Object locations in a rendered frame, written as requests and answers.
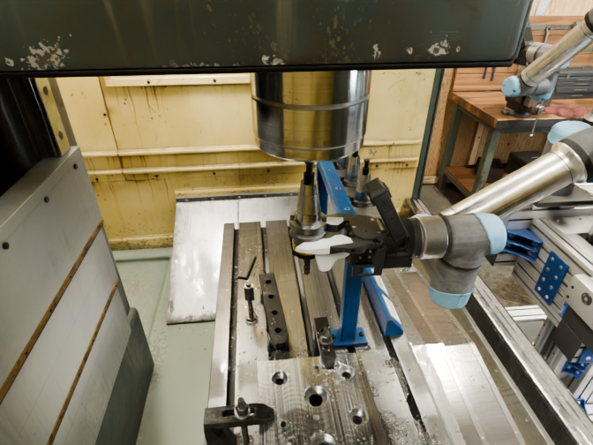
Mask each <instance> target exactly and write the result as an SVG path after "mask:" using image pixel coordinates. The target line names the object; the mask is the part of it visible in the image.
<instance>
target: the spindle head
mask: <svg viewBox="0 0 593 445"><path fill-rule="evenodd" d="M533 2H534V0H0V79H38V78H76V77H114V76H151V75H189V74H227V73H264V72H338V71H377V70H414V69H452V68H489V67H511V66H512V64H513V62H512V61H510V60H515V59H516V58H517V57H518V54H519V50H520V47H521V44H522V39H523V36H524V33H525V29H526V26H527V23H528V20H529V15H530V11H531V8H532V4H533Z"/></svg>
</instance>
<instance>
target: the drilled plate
mask: <svg viewBox="0 0 593 445"><path fill-rule="evenodd" d="M338 361H340V362H341V363H340V362H338ZM335 363H336V364H335V365H334V366H336V365H338V367H339V363H340V364H342V363H343V365H342V366H340V368H339V370H338V371H336V370H335V371H336V372H333V370H334V369H333V368H327V370H328V369H330V371H331V369H333V370H332V372H331V373H328V372H327V371H325V370H324V369H325V367H324V366H323V364H322V363H321V360H320V356H318V357H309V358H291V359H281V360H271V361H261V362H257V368H258V399H259V403H261V404H266V405H268V406H270V405H271V406H270V407H271V408H273V409H275V408H277V409H276V410H277V411H276V414H275V413H274V419H273V420H271V421H270V422H268V423H266V424H263V425H259V445H339V444H340V443H341V445H388V444H387V439H386V436H385V433H384V430H383V426H382V424H381V421H380V417H379V413H378V409H377V406H376V404H375V400H374V397H373V394H372V389H371V386H370V382H369V380H368V377H367V373H366V371H365V368H364V362H363V360H362V356H361V353H360V352H358V353H348V354H338V355H336V362H335ZM312 364H313V366H312ZM318 365H319V367H320V368H319V367H318ZM350 366H351V368H350ZM314 367H316V368H317V369H318V373H319V374H320V375H319V374H318V373H317V369H315V370H314V369H313V368H314ZM321 367H322V368H321ZM280 368H281V372H280ZM322 369H323V371H324V372H322V371H321V370H322ZM355 369H356V371H355ZM283 371H285V373H288V374H287V375H285V373H284V372H283ZM312 371H313V372H312ZM339 372H340V373H339ZM315 373H316V374H315ZM326 373H328V374H326ZM336 374H339V376H338V375H336ZM317 375H318V376H317ZM324 376H325V377H324ZM340 376H341V377H340ZM317 377H318V378H317ZM342 377H345V379H346V378H347V379H350V378H354V380H353V379H352V380H351V381H348V380H346V381H344V380H341V381H340V379H341V378H342ZM271 378H273V379H271ZM326 378H327V379H326ZM339 378H340V379H339ZM287 379H288V380H287ZM323 380H324V381H323ZM286 382H287V383H286ZM288 382H289V383H288ZM334 382H335V383H334ZM314 383H316V384H317V385H315V384H314ZM282 384H285V385H283V386H281V385H282ZM313 384H314V385H313ZM293 385H294V386H293ZM323 385H324V386H323ZM330 385H332V386H330ZM307 386H309V388H307ZM305 387H306V389H305ZM325 388H326V389H325ZM329 389H331V390H329ZM302 390H303V391H302ZM325 390H326V391H325ZM327 392H328V393H327ZM329 393H330V396H329V395H328V394H329ZM338 393H339V394H338ZM331 394H332V395H331ZM328 398H329V399H328ZM339 398H340V399H339ZM337 399H338V400H337ZM328 400H330V401H328ZM335 400H337V401H335ZM313 404H317V405H319V406H318V407H314V406H312V405H313ZM351 405H352V406H351ZM362 405H363V406H362ZM273 406H275V407H273ZM321 407H322V408H321ZM367 407H368V408H367ZM353 408H354V409H353ZM314 409H315V410H314ZM349 411H350V413H349ZM366 411H367V412H366ZM347 414H348V415H347ZM277 415H278V416H279V417H278V416H277ZM275 416H276V417H275ZM307 416H308V417H307ZM332 418H333V419H332ZM278 420H279V421H278ZM367 420H368V421H367ZM276 421H277V422H276ZM351 421H352V422H351ZM365 421H367V422H365ZM290 422H291V423H290ZM364 422H365V423H364ZM315 423H316V424H315ZM352 423H353V424H352ZM286 424H287V425H286ZM360 425H361V426H360ZM314 427H315V428H314ZM354 427H355V428H357V429H355V428H354ZM298 428H299V430H298ZM320 428H321V429H320ZM322 429H323V430H322ZM291 430H292V431H291ZM316 430H317V431H316ZM319 430H322V431H327V433H326V432H324V433H322V434H321V432H320V431H319ZM344 430H345V431H344ZM328 431H331V432H332V433H334V434H336V438H335V436H333V435H331V432H328ZM350 431H351V433H349V432H350ZM360 431H361V432H360ZM314 433H315V437H314V438H313V437H312V436H313V434H314ZM278 435H279V436H278ZM293 435H294V436H295V437H296V438H295V437H294V438H293V439H292V438H291V439H290V436H292V437H293ZM309 435H310V436H309ZM359 435H360V436H361V437H360V436H359ZM288 437H289V438H288ZM310 437H312V439H313V440H311V441H310V439H311V438H310ZM357 437H359V438H360V439H359V438H357ZM363 437H364V438H365V440H364V439H363ZM372 438H373V439H372ZM336 439H337V440H336ZM357 439H358V440H359V441H358V440H357ZM372 440H373V441H372ZM307 442H308V443H309V444H308V443H307ZM361 442H362V443H361ZM372 442H373V444H372ZM305 443H306V444H305ZM310 443H311V444H310ZM365 443H366V444H365Z"/></svg>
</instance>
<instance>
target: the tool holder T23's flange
mask: <svg viewBox="0 0 593 445"><path fill-rule="evenodd" d="M295 213H296V211H295V212H293V213H292V214H291V215H290V221H289V227H290V228H291V230H289V234H290V236H292V237H293V238H294V239H295V240H297V241H300V242H306V243H310V242H316V241H319V240H321V239H322V238H324V237H325V236H326V232H325V231H324V230H326V229H327V216H326V215H325V214H324V213H322V212H321V217H322V220H321V222H320V223H319V224H317V225H314V226H303V225H300V224H298V223H297V222H296V221H295Z"/></svg>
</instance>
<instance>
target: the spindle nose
mask: <svg viewBox="0 0 593 445"><path fill-rule="evenodd" d="M249 78H250V91H251V119H252V131H253V133H254V139H255V144H256V145H257V147H258V148H260V149H261V150H262V151H263V152H265V153H267V154H268V155H271V156H273V157H277V158H280V159H283V160H288V161H294V162H327V161H332V160H337V159H341V158H344V157H347V156H349V155H352V154H354V153H355V152H356V151H357V150H358V149H360V148H361V147H362V145H363V144H364V135H365V134H366V127H367V118H368V110H369V101H370V92H371V83H372V71H338V72H264V73H249Z"/></svg>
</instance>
